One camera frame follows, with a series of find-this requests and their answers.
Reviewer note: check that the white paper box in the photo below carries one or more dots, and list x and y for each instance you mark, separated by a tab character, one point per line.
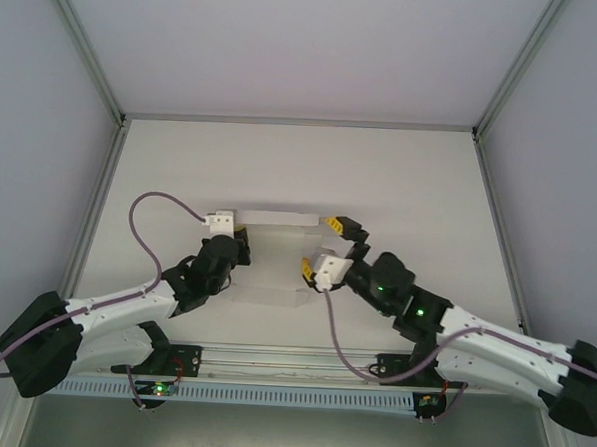
279	217

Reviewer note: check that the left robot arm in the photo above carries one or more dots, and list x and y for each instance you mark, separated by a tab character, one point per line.
139	309

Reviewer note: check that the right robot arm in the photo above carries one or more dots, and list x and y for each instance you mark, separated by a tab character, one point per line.
496	364

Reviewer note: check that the small green circuit board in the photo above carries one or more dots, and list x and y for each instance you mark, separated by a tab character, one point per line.
426	402
158	389

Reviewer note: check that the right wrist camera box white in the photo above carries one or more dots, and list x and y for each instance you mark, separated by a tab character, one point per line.
331	270

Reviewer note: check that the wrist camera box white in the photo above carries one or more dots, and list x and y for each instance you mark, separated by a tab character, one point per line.
221	221
331	270

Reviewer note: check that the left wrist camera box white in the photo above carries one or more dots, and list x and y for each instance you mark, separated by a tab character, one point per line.
221	221

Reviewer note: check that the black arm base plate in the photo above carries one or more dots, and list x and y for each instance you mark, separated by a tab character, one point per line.
188	360
393	371

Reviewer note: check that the aluminium mounting rail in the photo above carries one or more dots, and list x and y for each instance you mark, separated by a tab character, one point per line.
271	357

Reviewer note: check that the long aluminium frame bar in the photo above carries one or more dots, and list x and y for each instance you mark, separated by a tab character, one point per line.
299	122

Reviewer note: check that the aluminium frame side bar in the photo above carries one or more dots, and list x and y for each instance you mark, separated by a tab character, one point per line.
113	154
490	193

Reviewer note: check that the aluminium frame post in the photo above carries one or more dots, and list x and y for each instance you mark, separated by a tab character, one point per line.
514	69
87	47

